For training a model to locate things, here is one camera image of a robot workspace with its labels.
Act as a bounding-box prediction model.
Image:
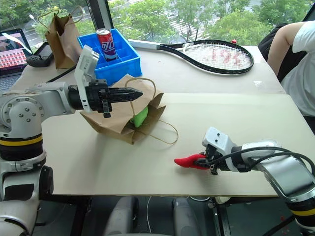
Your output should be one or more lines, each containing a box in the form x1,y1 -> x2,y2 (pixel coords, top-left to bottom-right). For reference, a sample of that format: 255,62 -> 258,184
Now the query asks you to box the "person in white shirt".
266,20 -> 315,118

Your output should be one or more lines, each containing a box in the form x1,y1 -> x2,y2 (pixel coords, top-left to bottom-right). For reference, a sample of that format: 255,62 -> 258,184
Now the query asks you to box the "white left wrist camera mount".
73,45 -> 100,114

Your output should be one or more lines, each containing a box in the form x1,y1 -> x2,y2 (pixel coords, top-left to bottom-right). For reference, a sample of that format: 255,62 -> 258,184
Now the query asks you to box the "black window frame post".
86,0 -> 114,38

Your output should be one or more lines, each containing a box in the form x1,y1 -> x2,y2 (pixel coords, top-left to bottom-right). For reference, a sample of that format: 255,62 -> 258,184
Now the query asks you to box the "black cable on table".
45,64 -> 78,84

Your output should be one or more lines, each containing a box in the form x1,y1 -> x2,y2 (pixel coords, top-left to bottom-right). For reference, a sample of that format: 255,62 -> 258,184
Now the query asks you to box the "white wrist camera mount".
201,126 -> 244,173
73,45 -> 100,114

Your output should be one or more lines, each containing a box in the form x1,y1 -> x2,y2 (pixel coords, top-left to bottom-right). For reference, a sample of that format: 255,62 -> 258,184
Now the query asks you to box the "blue plastic divided bin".
77,28 -> 143,87

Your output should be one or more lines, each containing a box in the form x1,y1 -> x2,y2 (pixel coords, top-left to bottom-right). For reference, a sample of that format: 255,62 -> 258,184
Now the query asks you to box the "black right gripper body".
203,144 -> 220,176

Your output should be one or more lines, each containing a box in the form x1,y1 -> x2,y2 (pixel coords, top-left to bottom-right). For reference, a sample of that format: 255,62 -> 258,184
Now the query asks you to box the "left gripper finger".
112,95 -> 143,104
112,87 -> 144,97

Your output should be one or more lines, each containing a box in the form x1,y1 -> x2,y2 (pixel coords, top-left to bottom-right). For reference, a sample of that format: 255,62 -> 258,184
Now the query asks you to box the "crumpled brown paper bag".
79,74 -> 179,146

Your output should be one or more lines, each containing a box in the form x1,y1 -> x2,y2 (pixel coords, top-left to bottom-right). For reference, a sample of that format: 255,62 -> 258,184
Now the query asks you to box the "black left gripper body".
87,78 -> 117,119

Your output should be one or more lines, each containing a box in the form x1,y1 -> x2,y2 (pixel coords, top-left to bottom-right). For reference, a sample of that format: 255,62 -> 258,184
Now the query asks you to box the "white shoe under table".
215,196 -> 232,205

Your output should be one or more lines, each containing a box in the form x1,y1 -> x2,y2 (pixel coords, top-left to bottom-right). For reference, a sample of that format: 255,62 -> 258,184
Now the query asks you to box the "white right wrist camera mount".
201,126 -> 244,173

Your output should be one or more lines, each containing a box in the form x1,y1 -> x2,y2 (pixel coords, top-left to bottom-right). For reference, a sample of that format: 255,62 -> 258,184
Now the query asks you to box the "open laptop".
0,28 -> 33,92

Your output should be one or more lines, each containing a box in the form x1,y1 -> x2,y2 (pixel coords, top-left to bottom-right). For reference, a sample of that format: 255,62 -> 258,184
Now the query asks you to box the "red plush toy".
174,154 -> 208,171

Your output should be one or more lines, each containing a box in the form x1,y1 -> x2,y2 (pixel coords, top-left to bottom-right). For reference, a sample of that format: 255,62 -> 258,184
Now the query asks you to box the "red purple soda can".
96,28 -> 119,62

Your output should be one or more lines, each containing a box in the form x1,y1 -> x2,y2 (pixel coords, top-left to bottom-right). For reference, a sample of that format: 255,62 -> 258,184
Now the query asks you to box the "black tennis racket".
127,38 -> 255,76

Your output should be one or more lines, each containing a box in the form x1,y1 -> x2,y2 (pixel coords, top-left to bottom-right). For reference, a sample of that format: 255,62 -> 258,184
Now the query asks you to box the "grey rounded robot leg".
171,197 -> 202,236
102,196 -> 140,236

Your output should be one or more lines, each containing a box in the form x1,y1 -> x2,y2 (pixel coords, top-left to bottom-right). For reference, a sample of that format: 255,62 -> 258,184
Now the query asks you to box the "green plush toy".
129,106 -> 149,128

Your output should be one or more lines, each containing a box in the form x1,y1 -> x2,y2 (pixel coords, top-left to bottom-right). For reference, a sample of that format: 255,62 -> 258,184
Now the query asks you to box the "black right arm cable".
209,147 -> 315,177

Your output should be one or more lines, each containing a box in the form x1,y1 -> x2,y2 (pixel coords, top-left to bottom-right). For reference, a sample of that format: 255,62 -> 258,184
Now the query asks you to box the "black handheld controller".
25,41 -> 55,68

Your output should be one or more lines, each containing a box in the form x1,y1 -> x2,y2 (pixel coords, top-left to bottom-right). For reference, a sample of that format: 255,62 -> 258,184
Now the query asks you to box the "upright brown paper bag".
37,5 -> 85,70

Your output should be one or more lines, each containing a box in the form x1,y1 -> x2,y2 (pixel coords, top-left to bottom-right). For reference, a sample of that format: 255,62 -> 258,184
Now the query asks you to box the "thin white cable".
146,196 -> 153,232

